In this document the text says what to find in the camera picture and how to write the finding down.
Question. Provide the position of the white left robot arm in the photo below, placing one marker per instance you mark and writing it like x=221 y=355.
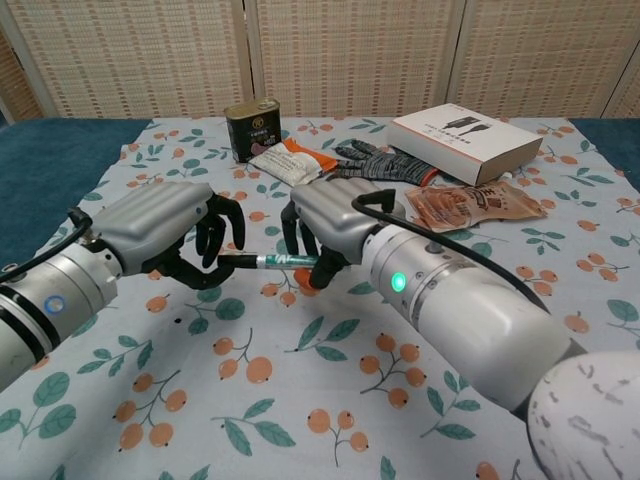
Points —
x=50 y=300

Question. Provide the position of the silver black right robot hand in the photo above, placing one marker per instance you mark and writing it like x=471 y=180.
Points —
x=340 y=210

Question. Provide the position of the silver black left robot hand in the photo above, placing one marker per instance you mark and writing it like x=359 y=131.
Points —
x=150 y=220

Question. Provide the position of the green and white marker body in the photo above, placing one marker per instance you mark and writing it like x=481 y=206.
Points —
x=285 y=260

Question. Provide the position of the brown snack pouch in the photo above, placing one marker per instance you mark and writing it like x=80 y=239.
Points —
x=470 y=205

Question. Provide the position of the grey knit work glove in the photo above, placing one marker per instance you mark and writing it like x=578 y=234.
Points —
x=390 y=165

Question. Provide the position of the bamboo folding screen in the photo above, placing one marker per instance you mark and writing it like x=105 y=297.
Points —
x=350 y=55

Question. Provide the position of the small black cap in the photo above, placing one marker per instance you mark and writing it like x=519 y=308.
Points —
x=240 y=260

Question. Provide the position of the dark green gold tin can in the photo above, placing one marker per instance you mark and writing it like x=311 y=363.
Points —
x=252 y=130

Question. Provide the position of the fruit and leaf pattern tablecloth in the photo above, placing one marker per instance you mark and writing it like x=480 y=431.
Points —
x=250 y=390

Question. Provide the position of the white and orange packet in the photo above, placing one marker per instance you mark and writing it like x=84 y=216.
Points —
x=292 y=162

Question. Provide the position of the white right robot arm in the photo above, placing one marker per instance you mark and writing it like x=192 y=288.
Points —
x=475 y=320

